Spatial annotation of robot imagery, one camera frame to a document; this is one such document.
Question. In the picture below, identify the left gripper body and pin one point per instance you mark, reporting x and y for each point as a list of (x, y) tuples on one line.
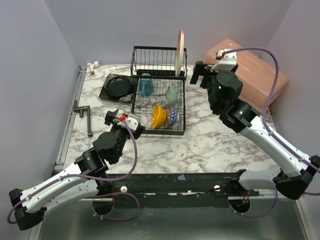
[(114, 119)]

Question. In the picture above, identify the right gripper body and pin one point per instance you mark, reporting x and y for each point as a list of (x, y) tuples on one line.
[(200, 72)]

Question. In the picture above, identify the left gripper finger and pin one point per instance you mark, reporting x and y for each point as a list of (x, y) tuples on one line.
[(111, 117), (140, 129)]

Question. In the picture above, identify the yellow bowl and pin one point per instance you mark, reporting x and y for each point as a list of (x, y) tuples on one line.
[(158, 117)]

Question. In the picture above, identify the pink beige round plate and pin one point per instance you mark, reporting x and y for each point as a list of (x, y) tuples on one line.
[(179, 53)]

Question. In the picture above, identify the black patterned square plate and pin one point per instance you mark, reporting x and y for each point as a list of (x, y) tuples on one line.
[(125, 99)]

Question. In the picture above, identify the black round plate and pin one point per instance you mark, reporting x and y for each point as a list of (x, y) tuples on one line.
[(118, 86)]

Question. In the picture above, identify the red blue patterned bowl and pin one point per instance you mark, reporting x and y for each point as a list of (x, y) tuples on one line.
[(172, 116)]

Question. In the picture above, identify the mint green bowl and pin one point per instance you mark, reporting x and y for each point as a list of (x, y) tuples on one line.
[(171, 96)]

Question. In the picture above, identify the blue floral mug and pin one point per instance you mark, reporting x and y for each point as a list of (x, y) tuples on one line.
[(146, 85)]

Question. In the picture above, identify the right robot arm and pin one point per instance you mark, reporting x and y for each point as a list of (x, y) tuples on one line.
[(296, 169)]

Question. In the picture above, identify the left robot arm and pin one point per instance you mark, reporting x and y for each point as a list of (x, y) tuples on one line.
[(84, 178)]

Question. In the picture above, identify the white corner fixture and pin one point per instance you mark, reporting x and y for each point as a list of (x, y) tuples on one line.
[(92, 66)]

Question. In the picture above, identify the black front mounting bar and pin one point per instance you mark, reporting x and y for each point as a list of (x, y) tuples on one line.
[(172, 190)]

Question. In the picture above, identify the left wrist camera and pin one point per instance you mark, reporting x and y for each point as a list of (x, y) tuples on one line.
[(131, 120)]

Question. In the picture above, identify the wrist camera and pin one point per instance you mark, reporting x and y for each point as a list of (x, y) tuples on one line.
[(226, 60), (131, 120)]

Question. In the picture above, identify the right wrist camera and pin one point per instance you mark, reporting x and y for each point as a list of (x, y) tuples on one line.
[(226, 60)]

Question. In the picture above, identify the black wire dish rack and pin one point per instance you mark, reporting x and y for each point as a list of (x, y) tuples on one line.
[(159, 63)]

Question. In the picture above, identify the aluminium left rail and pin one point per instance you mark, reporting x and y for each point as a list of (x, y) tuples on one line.
[(63, 149)]

